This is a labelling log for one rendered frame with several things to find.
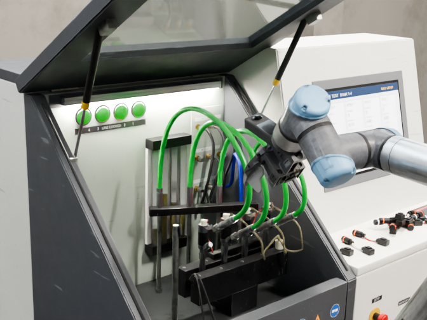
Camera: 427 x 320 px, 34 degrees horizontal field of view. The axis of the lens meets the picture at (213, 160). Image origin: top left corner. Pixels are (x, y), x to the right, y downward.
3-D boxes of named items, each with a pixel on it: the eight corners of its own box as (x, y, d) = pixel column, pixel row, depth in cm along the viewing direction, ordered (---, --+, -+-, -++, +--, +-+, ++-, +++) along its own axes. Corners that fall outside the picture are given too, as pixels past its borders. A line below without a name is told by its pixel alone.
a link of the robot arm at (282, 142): (271, 118, 143) (304, 106, 146) (265, 129, 147) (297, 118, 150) (289, 148, 140) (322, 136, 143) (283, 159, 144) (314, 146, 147)
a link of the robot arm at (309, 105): (306, 121, 130) (287, 84, 134) (288, 150, 140) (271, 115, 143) (342, 112, 133) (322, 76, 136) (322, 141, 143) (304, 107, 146)
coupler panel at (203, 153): (196, 207, 220) (197, 110, 212) (189, 204, 223) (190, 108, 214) (227, 199, 228) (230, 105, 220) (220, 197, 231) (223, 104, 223)
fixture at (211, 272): (198, 330, 190) (199, 279, 186) (175, 315, 198) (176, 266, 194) (285, 295, 212) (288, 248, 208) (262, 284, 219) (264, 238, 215)
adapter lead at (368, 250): (374, 254, 206) (375, 247, 205) (369, 256, 205) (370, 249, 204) (345, 240, 216) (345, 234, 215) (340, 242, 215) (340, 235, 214)
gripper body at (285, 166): (269, 190, 154) (286, 164, 143) (251, 158, 157) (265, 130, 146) (298, 178, 157) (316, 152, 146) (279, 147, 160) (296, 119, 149)
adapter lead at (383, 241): (389, 245, 213) (390, 238, 213) (386, 247, 212) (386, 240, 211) (354, 233, 221) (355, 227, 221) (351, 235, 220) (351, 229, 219)
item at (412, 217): (397, 239, 218) (399, 223, 217) (370, 229, 226) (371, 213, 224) (438, 223, 232) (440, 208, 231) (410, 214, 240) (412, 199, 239)
